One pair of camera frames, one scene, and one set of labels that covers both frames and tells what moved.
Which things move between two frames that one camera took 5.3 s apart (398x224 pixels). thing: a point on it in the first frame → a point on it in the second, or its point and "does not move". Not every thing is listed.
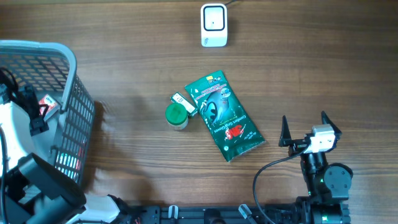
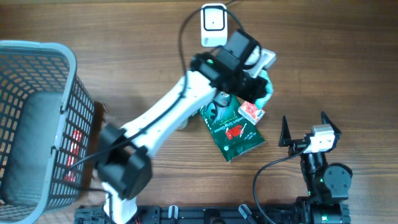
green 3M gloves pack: x=226 y=115 does not move
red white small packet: x=53 y=106 → x=250 y=111
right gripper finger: x=285 y=134 does not move
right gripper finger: x=326 y=120 does not move
